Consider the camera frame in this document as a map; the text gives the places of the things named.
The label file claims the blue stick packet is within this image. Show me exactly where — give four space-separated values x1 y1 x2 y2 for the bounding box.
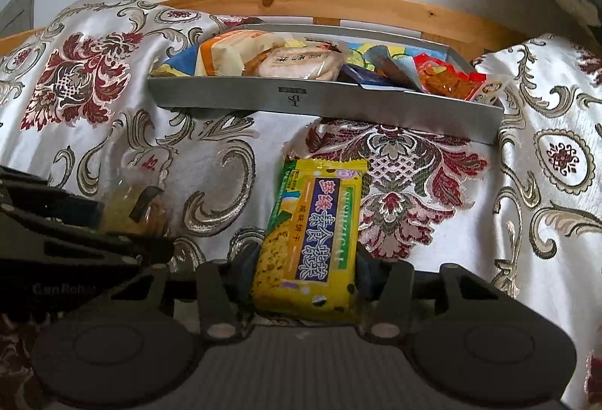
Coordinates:
341 64 415 91

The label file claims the metal tray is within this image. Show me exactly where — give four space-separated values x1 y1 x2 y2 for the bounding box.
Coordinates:
147 23 505 146

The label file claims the orange white snack packet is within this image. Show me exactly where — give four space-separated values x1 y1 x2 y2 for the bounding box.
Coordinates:
195 30 287 77

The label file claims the red snack packet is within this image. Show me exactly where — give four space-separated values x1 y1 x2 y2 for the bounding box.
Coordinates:
414 55 490 103

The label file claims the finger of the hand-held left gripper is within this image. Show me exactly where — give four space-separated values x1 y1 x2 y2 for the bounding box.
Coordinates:
0 203 175 267
0 166 106 227

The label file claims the wooden bed frame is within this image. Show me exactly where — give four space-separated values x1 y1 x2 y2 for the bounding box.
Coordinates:
0 0 532 63

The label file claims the floral satin blanket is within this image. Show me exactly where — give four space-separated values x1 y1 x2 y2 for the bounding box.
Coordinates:
0 0 602 410

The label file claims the grey wall panel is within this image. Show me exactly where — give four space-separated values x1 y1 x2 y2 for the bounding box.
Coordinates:
0 0 36 37

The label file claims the clear packet yellow cookie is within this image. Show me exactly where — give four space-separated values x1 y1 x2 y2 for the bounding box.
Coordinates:
96 184 167 237

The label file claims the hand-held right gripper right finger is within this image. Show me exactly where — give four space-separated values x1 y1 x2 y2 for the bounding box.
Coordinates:
355 245 476 342

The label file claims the round cracker clear packet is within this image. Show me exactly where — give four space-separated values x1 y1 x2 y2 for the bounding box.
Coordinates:
256 44 349 82

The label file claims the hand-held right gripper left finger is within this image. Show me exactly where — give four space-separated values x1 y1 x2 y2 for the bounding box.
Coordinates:
141 257 257 342

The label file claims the yellow biscuit packet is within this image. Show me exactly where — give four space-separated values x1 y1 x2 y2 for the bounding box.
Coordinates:
251 157 370 323

